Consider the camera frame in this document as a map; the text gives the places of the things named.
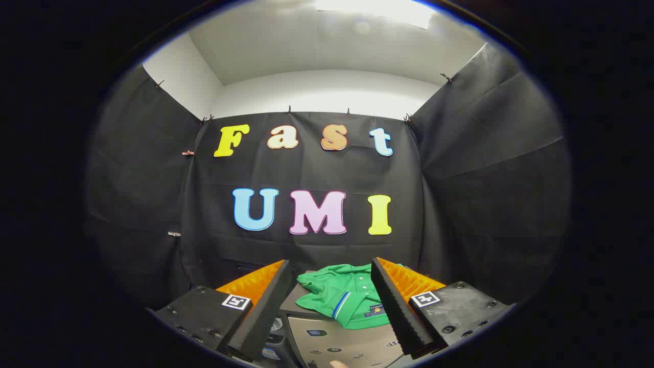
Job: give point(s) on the black backdrop cloth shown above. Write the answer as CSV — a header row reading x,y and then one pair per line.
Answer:
x,y
317,174

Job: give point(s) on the row of black clips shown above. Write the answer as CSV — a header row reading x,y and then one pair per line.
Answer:
x,y
407,118

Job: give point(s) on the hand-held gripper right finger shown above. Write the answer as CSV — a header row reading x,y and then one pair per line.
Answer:
x,y
396,306

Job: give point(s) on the green polo shirt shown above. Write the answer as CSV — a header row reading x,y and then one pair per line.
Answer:
x,y
337,296

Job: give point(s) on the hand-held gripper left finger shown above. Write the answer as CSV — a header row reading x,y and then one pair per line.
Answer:
x,y
271,306

